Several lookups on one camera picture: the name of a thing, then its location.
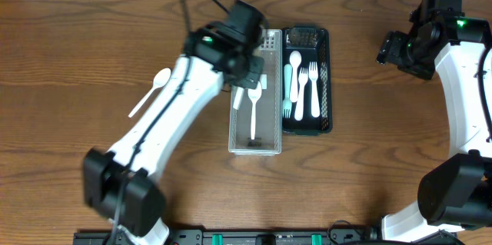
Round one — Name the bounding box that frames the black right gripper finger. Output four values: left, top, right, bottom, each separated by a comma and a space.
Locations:
376, 31, 394, 65
387, 31, 410, 66

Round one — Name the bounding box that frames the pale green plastic fork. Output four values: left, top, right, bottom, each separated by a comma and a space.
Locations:
282, 64, 293, 119

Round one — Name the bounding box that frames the small white plastic spoon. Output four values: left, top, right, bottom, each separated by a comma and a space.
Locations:
289, 51, 301, 102

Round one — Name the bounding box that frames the white plastic fork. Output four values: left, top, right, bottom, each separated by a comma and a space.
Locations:
308, 61, 321, 118
294, 68, 308, 121

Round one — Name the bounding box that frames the white plastic spoon angled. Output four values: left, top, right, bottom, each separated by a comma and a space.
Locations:
128, 68, 171, 118

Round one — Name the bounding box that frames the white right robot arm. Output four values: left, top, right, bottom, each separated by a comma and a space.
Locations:
377, 13, 491, 242

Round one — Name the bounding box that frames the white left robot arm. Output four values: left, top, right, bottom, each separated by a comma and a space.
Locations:
82, 22, 267, 244

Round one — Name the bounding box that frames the black plastic basket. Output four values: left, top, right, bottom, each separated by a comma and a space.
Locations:
281, 25, 333, 136

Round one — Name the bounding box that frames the clear plastic basket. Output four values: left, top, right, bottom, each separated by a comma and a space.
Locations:
228, 29, 282, 156

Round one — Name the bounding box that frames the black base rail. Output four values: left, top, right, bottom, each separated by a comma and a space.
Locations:
72, 220, 466, 245

